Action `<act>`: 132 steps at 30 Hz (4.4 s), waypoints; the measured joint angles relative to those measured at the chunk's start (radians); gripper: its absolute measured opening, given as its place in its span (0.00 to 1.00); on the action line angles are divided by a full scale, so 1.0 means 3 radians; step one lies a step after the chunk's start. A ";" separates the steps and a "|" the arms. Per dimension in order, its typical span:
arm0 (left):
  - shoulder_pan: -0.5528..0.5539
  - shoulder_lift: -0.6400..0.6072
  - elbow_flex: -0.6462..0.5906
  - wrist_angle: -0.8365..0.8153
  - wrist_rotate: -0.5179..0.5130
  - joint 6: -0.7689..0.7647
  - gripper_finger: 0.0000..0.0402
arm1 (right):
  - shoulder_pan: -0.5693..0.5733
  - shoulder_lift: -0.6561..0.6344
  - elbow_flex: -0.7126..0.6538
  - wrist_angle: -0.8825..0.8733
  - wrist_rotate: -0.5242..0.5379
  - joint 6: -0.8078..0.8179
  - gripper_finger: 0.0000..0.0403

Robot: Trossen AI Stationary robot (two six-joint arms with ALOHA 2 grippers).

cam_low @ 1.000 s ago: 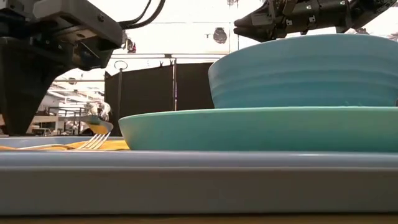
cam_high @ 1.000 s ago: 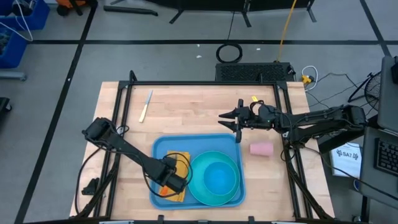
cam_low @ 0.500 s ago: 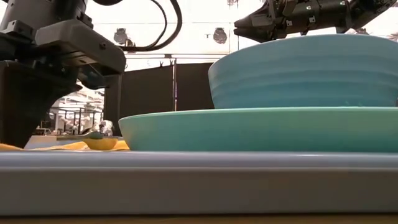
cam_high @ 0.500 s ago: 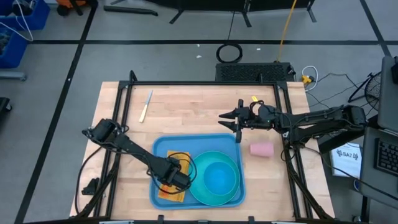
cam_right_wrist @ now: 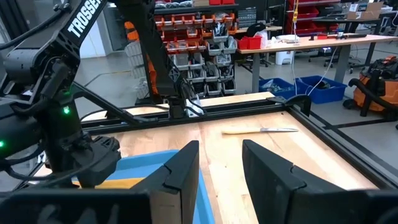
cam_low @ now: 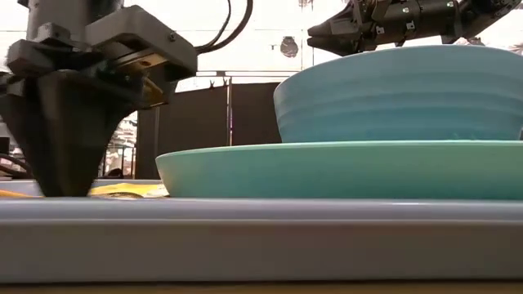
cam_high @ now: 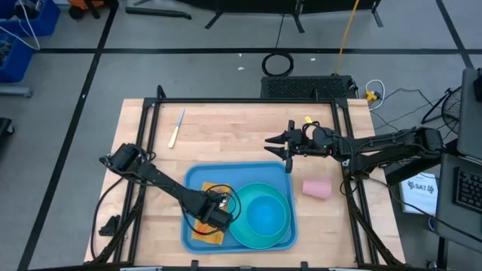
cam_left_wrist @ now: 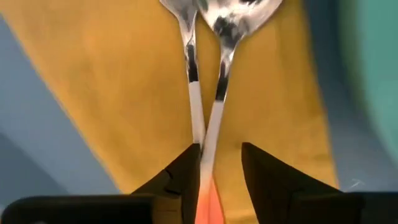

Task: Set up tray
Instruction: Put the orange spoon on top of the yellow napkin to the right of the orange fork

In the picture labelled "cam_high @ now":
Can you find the pink plastic cup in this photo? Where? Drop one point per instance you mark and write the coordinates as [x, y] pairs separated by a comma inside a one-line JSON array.
[[316, 188]]

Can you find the black perforated computer case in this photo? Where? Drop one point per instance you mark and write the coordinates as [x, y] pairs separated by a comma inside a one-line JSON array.
[[301, 87]]

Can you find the blue storage bin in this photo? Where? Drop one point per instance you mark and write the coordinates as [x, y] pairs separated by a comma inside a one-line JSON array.
[[49, 22], [19, 64]]

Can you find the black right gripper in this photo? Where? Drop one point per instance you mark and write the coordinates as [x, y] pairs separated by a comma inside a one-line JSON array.
[[312, 143]]

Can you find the light blue plastic tray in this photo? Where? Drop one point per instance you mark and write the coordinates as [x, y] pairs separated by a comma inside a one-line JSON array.
[[233, 175]]

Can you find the yellow cloth napkin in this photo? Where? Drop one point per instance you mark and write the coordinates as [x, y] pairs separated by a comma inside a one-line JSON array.
[[211, 238]]

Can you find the white printed paper sheet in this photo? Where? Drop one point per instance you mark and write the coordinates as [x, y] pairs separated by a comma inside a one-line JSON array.
[[418, 195]]

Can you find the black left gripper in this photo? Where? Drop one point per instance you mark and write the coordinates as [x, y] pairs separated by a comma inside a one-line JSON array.
[[216, 216]]

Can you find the orange black device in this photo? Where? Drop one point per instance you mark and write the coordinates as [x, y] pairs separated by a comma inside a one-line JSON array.
[[81, 3]]

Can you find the yellow plug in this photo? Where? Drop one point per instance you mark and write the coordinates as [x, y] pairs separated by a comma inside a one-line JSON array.
[[371, 96]]

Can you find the teal bowl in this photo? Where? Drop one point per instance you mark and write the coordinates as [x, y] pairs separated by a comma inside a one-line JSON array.
[[241, 233]]

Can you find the black partition panel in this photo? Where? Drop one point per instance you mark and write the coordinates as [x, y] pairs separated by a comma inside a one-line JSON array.
[[263, 4]]

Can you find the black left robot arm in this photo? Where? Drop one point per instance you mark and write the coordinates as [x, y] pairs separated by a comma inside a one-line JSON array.
[[165, 182]]

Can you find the grey desk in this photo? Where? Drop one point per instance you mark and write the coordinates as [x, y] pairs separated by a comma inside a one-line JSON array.
[[446, 177]]

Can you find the grey metal bar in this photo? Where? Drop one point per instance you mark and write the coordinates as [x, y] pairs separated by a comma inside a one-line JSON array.
[[15, 91]]

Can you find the black keyboard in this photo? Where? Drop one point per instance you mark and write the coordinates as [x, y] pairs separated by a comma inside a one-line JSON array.
[[468, 190]]

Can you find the black bracket block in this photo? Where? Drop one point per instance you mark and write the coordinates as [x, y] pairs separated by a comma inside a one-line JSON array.
[[111, 226]]

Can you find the black metal table frame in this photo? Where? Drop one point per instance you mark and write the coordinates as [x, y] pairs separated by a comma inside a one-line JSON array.
[[244, 100]]

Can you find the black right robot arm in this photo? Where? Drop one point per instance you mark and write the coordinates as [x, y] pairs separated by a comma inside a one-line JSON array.
[[384, 145]]

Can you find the blue plastic bowl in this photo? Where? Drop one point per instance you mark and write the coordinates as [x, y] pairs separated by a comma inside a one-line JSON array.
[[265, 216]]

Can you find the grey laptop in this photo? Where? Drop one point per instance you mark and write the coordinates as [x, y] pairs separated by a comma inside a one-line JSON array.
[[468, 124]]

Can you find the black tube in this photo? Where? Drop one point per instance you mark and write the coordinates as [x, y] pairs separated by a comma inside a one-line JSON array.
[[158, 12]]

